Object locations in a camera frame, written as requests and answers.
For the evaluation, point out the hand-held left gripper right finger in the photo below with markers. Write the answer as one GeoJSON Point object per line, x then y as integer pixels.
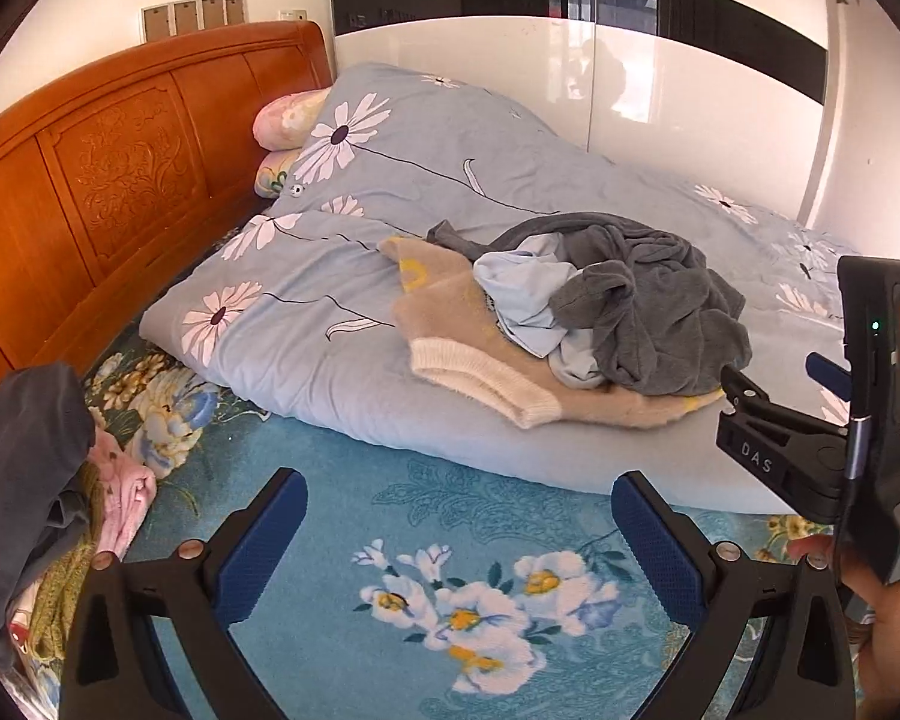
{"type": "Point", "coordinates": [660, 547]}

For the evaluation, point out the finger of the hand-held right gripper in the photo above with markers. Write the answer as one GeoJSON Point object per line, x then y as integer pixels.
{"type": "Point", "coordinates": [772, 442]}
{"type": "Point", "coordinates": [829, 375]}

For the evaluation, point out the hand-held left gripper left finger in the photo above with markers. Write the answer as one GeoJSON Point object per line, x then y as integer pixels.
{"type": "Point", "coordinates": [259, 547]}

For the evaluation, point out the grey sweatshirt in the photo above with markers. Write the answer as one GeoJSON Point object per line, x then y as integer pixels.
{"type": "Point", "coordinates": [660, 315]}

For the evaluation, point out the person's right hand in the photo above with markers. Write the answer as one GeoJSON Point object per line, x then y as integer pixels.
{"type": "Point", "coordinates": [896, 637]}

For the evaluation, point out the pink folded garment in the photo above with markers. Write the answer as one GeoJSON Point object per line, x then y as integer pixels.
{"type": "Point", "coordinates": [124, 495]}

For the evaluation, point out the teal floral bedsheet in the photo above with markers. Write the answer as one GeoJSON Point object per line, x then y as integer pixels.
{"type": "Point", "coordinates": [420, 495]}

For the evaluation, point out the olive green knitted garment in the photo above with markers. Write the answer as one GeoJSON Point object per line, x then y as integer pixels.
{"type": "Point", "coordinates": [60, 592]}

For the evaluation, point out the dark grey folded garment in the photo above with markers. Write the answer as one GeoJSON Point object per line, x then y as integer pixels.
{"type": "Point", "coordinates": [22, 480]}

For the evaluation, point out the light blue shirt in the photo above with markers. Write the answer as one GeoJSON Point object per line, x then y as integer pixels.
{"type": "Point", "coordinates": [517, 292]}

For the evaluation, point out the beige knitted sweater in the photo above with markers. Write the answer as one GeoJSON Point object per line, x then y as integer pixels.
{"type": "Point", "coordinates": [450, 315]}

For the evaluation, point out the pink floral pillow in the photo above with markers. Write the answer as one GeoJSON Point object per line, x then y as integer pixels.
{"type": "Point", "coordinates": [285, 120]}
{"type": "Point", "coordinates": [274, 172]}

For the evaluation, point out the blue-grey daisy print quilt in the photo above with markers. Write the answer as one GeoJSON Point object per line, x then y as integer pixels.
{"type": "Point", "coordinates": [390, 187]}

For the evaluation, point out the carved wooden headboard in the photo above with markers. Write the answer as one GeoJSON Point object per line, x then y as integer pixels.
{"type": "Point", "coordinates": [120, 165]}

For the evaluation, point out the white wardrobe with black stripe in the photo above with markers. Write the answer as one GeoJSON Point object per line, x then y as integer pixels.
{"type": "Point", "coordinates": [495, 52]}

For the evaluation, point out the white wall socket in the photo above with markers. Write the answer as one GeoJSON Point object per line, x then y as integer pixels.
{"type": "Point", "coordinates": [293, 15]}

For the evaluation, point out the beige wall switch plate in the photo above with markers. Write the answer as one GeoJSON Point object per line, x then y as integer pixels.
{"type": "Point", "coordinates": [212, 13]}
{"type": "Point", "coordinates": [237, 9]}
{"type": "Point", "coordinates": [157, 21]}
{"type": "Point", "coordinates": [186, 17]}

